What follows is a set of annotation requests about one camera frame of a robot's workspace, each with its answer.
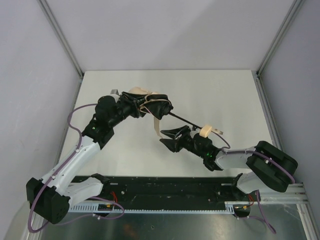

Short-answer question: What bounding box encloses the beige folding umbrella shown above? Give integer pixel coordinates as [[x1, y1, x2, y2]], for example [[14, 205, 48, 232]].
[[129, 86, 223, 138]]

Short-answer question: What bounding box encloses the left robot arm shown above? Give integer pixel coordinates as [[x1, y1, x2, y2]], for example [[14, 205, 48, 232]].
[[26, 87, 162, 224]]

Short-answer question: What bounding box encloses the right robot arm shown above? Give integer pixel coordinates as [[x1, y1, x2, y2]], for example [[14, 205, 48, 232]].
[[160, 125, 298, 201]]

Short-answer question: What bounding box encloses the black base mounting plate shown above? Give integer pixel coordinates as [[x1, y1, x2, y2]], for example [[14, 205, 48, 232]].
[[69, 175, 263, 211]]

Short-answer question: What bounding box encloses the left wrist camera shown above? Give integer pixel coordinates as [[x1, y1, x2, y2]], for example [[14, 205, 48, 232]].
[[110, 89, 120, 96]]

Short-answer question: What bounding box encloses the white slotted cable duct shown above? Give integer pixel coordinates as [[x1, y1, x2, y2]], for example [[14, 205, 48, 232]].
[[68, 201, 250, 215]]

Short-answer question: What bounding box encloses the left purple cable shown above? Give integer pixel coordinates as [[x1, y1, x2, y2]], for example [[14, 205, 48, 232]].
[[27, 103, 126, 234]]

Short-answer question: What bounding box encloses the left aluminium frame post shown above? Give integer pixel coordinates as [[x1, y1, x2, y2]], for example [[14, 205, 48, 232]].
[[37, 0, 84, 79]]

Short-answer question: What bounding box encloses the aluminium frame post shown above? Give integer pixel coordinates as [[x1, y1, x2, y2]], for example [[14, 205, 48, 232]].
[[256, 0, 306, 78], [37, 0, 84, 79]]

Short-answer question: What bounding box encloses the right aluminium frame post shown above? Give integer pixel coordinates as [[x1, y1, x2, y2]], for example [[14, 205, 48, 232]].
[[256, 0, 306, 78]]

